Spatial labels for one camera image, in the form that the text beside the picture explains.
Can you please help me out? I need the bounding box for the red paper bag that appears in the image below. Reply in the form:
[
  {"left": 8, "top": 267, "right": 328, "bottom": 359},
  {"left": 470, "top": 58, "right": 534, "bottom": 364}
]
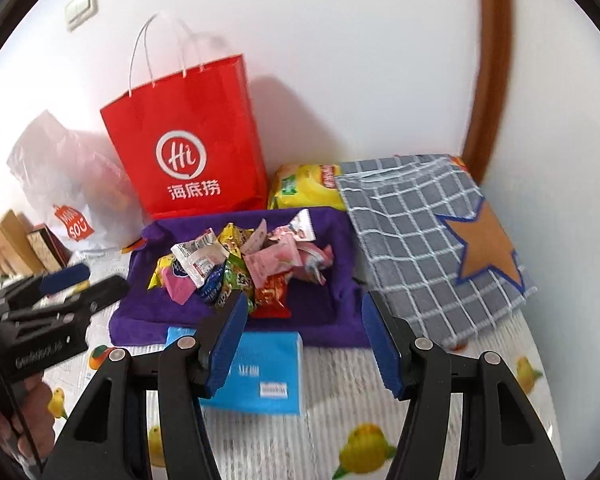
[{"left": 100, "top": 12, "right": 268, "bottom": 221}]

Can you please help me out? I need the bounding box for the white wall switch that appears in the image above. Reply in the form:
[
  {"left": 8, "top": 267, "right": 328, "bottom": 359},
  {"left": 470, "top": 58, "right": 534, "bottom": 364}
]
[{"left": 64, "top": 0, "right": 98, "bottom": 33}]

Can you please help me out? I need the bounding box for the yellow chip bag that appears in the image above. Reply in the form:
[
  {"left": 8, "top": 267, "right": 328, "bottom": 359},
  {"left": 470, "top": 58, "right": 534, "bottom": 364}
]
[{"left": 267, "top": 162, "right": 348, "bottom": 212}]

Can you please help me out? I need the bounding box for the white plastic bag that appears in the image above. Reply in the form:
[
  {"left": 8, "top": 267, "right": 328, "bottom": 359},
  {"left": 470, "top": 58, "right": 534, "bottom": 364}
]
[{"left": 6, "top": 110, "right": 148, "bottom": 256}]

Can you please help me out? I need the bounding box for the cardboard box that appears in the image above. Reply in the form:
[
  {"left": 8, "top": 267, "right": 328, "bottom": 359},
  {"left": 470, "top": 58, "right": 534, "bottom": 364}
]
[{"left": 0, "top": 209, "right": 43, "bottom": 278}]

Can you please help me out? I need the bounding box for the purple towel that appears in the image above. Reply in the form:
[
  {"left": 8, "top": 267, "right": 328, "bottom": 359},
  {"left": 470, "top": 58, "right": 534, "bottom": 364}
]
[{"left": 109, "top": 206, "right": 373, "bottom": 348}]

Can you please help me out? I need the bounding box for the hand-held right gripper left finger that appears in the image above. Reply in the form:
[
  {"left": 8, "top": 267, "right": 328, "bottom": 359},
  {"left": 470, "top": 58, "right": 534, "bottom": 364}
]
[{"left": 40, "top": 290, "right": 250, "bottom": 480}]

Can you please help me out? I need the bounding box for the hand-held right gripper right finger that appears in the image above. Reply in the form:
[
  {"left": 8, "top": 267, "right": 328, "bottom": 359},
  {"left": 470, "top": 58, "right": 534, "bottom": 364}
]
[{"left": 361, "top": 290, "right": 566, "bottom": 480}]

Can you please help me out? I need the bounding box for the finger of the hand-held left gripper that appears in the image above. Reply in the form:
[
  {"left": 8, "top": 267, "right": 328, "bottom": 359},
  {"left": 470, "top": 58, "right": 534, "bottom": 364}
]
[
  {"left": 5, "top": 275, "right": 131, "bottom": 331},
  {"left": 0, "top": 262, "right": 91, "bottom": 311}
]

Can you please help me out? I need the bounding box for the long white and pink packet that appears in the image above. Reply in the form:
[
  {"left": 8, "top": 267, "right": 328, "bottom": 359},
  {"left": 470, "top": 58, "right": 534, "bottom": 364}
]
[{"left": 272, "top": 208, "right": 316, "bottom": 243}]

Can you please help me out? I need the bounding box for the green snack packet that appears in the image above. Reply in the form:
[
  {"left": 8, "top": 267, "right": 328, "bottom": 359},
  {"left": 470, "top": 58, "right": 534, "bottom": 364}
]
[{"left": 220, "top": 255, "right": 258, "bottom": 311}]

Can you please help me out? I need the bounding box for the light blue box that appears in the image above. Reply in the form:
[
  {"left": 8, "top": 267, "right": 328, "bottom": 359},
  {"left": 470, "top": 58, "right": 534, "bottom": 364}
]
[{"left": 165, "top": 326, "right": 305, "bottom": 417}]

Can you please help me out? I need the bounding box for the white snack packet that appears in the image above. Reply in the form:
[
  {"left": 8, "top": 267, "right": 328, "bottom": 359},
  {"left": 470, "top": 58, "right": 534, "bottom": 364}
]
[{"left": 171, "top": 228, "right": 228, "bottom": 288}]

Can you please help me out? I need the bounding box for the blue snack packet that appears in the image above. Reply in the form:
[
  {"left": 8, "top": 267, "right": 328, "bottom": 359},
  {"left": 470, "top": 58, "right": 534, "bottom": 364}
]
[{"left": 197, "top": 260, "right": 226, "bottom": 303}]

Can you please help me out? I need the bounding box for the fruit print sheet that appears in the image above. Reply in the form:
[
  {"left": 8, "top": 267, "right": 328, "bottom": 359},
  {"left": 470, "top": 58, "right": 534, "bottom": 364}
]
[{"left": 30, "top": 245, "right": 566, "bottom": 480}]

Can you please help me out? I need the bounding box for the person's left hand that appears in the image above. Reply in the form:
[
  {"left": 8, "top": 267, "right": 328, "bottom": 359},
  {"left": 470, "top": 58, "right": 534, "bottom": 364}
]
[{"left": 0, "top": 379, "right": 57, "bottom": 461}]

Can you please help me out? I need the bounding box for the pale pink snack packet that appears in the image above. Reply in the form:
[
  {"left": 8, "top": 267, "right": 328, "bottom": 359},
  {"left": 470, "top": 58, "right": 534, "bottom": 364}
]
[
  {"left": 242, "top": 217, "right": 268, "bottom": 256},
  {"left": 244, "top": 237, "right": 303, "bottom": 286}
]

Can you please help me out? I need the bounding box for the brown wooden door frame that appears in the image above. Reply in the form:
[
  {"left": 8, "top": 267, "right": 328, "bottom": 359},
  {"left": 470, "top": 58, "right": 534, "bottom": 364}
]
[{"left": 460, "top": 0, "right": 513, "bottom": 188}]

